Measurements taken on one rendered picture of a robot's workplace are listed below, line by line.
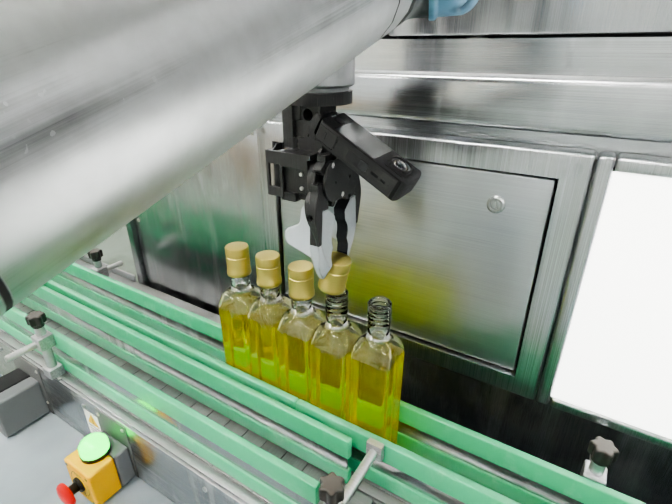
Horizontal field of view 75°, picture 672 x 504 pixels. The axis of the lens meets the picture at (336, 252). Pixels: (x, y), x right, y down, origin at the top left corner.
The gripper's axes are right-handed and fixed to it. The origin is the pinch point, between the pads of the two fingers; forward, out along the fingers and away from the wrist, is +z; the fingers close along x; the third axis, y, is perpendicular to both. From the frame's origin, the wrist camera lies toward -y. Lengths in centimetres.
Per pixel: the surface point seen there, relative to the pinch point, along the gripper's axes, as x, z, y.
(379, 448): 4.9, 21.4, -9.3
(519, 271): -13.0, 1.7, -19.2
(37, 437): 20, 43, 55
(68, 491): 25, 37, 33
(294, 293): 1.5, 5.3, 5.6
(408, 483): 3.7, 26.6, -13.1
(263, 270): 1.2, 3.5, 11.0
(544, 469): -3.5, 22.1, -27.4
